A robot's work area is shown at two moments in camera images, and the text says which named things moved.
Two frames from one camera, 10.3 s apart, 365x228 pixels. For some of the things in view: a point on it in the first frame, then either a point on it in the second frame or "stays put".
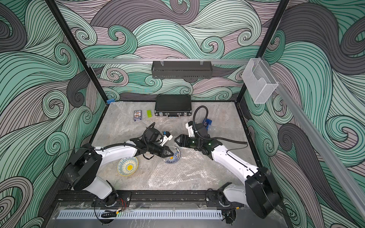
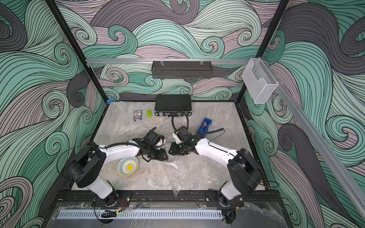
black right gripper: x=185 y=138 → x=175 y=151
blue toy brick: x=109 y=101 stays put
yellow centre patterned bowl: x=127 y=166 stays put
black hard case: x=173 y=106 stays put
